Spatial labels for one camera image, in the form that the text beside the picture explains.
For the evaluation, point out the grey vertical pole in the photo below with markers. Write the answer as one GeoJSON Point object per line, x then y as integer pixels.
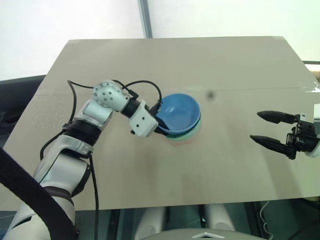
{"type": "Point", "coordinates": [146, 17]}

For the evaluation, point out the dark curved furniture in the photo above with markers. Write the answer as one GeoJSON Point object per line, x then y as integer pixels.
{"type": "Point", "coordinates": [15, 100]}

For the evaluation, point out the silver robot torso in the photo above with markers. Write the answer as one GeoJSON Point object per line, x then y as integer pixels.
{"type": "Point", "coordinates": [200, 235]}

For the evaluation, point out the pink bowl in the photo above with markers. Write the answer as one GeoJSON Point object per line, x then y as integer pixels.
{"type": "Point", "coordinates": [182, 142]}

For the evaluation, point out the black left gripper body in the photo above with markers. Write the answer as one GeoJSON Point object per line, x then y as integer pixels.
{"type": "Point", "coordinates": [154, 109]}

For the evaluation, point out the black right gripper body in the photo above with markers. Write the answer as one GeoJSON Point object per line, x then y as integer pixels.
{"type": "Point", "coordinates": [301, 136]}

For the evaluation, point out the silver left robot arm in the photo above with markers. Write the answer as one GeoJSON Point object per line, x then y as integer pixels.
{"type": "Point", "coordinates": [62, 160]}

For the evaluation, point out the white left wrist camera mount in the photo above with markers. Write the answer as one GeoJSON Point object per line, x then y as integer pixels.
{"type": "Point", "coordinates": [142, 122]}

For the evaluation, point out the blue bowl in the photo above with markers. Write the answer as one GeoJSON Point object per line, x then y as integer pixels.
{"type": "Point", "coordinates": [180, 112]}

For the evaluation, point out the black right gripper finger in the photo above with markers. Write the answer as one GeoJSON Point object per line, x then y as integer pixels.
{"type": "Point", "coordinates": [275, 116]}
{"type": "Point", "coordinates": [272, 145]}

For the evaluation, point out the white rounded robot leg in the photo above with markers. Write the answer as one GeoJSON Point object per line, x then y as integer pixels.
{"type": "Point", "coordinates": [151, 221]}
{"type": "Point", "coordinates": [220, 217]}

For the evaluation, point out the green bowl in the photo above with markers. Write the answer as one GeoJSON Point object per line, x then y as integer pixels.
{"type": "Point", "coordinates": [193, 131]}

